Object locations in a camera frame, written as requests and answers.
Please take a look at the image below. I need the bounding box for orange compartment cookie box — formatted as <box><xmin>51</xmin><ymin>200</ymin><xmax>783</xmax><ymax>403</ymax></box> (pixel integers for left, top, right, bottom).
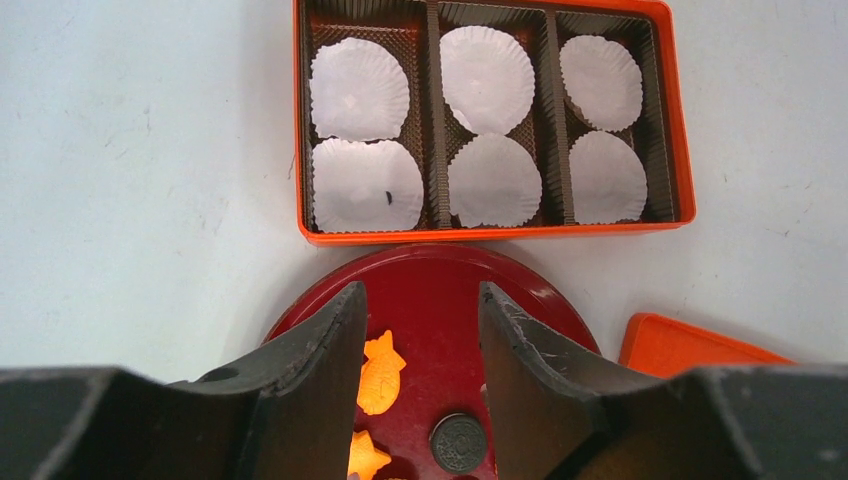
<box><xmin>292</xmin><ymin>1</ymin><xmax>696</xmax><ymax>245</ymax></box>

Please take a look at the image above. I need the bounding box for dark round cookie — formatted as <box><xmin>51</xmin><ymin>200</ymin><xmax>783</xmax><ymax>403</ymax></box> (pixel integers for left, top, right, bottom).
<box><xmin>429</xmin><ymin>412</ymin><xmax>488</xmax><ymax>475</ymax></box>

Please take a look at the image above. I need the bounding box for orange box lid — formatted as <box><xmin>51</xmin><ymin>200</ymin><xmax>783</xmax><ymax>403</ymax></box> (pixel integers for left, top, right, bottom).
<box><xmin>618</xmin><ymin>313</ymin><xmax>794</xmax><ymax>378</ymax></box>

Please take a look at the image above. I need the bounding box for dark red round plate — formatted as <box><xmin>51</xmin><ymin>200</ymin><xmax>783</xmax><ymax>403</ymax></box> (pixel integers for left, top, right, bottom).
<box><xmin>266</xmin><ymin>243</ymin><xmax>599</xmax><ymax>479</ymax></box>

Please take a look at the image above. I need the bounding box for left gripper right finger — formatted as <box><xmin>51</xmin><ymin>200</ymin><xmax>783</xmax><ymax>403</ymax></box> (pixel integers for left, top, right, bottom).
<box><xmin>479</xmin><ymin>282</ymin><xmax>847</xmax><ymax>479</ymax></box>

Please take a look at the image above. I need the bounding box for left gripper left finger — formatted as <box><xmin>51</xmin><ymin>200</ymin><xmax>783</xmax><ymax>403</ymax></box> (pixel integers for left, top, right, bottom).
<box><xmin>1</xmin><ymin>282</ymin><xmax>368</xmax><ymax>479</ymax></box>

